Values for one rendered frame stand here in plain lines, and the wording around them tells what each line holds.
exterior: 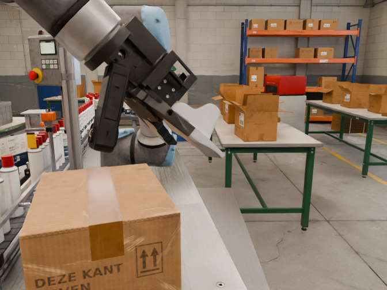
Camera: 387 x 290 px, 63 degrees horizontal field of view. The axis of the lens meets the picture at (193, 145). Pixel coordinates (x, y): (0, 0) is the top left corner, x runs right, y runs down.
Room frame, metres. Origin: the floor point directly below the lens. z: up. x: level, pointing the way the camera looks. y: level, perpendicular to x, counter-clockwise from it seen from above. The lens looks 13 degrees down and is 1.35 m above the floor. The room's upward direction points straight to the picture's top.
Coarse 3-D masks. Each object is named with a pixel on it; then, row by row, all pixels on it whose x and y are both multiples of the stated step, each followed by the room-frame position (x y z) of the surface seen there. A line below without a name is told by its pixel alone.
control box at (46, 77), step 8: (32, 40) 1.30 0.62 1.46; (32, 48) 1.30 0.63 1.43; (56, 48) 1.24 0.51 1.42; (32, 56) 1.30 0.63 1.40; (40, 56) 1.28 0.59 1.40; (48, 56) 1.26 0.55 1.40; (56, 56) 1.24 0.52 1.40; (32, 64) 1.30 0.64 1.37; (40, 64) 1.28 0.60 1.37; (40, 72) 1.28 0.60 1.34; (48, 72) 1.27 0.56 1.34; (56, 72) 1.25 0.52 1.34; (80, 72) 1.33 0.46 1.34; (40, 80) 1.29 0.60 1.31; (48, 80) 1.27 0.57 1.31; (56, 80) 1.25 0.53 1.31; (80, 80) 1.32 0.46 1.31
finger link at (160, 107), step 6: (144, 102) 0.40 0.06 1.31; (150, 102) 0.40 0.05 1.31; (156, 102) 0.40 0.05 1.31; (162, 102) 0.40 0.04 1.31; (150, 108) 0.41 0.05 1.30; (156, 108) 0.39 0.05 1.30; (162, 108) 0.39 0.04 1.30; (168, 108) 0.39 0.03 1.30; (156, 114) 0.41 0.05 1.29; (162, 114) 0.39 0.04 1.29; (168, 114) 0.40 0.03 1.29; (174, 114) 0.39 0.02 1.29; (168, 120) 0.39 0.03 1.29; (174, 120) 0.39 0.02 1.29; (180, 120) 0.40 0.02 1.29; (174, 126) 0.39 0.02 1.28; (180, 126) 0.39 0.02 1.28; (186, 126) 0.40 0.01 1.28; (192, 126) 0.40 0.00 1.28; (186, 132) 0.39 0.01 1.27
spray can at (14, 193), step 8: (8, 160) 0.95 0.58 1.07; (8, 168) 0.95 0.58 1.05; (16, 168) 0.97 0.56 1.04; (0, 176) 0.95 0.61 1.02; (8, 176) 0.94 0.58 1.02; (16, 176) 0.96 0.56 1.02; (8, 184) 0.94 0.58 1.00; (16, 184) 0.96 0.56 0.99; (8, 192) 0.94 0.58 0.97; (16, 192) 0.95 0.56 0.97; (8, 200) 0.94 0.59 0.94; (16, 200) 0.95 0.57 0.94; (8, 208) 0.94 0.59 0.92; (16, 216) 0.95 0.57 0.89
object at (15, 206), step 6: (60, 156) 1.42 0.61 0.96; (48, 168) 1.22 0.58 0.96; (36, 180) 1.08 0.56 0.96; (30, 186) 1.02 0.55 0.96; (24, 192) 0.96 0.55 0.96; (30, 192) 0.98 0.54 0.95; (24, 198) 0.93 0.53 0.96; (12, 210) 0.83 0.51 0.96; (6, 216) 0.79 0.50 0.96; (0, 222) 0.76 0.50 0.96; (0, 228) 0.75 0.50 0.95
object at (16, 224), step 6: (66, 162) 1.58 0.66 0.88; (60, 168) 1.48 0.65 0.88; (30, 198) 1.11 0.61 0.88; (24, 210) 1.01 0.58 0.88; (24, 216) 0.96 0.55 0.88; (12, 222) 0.92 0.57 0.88; (18, 222) 0.92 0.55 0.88; (12, 228) 0.88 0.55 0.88; (18, 228) 0.88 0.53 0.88; (6, 234) 0.84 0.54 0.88; (12, 234) 0.84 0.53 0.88; (6, 240) 0.81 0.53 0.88; (12, 240) 0.81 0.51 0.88; (0, 246) 0.78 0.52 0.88; (6, 246) 0.78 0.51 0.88
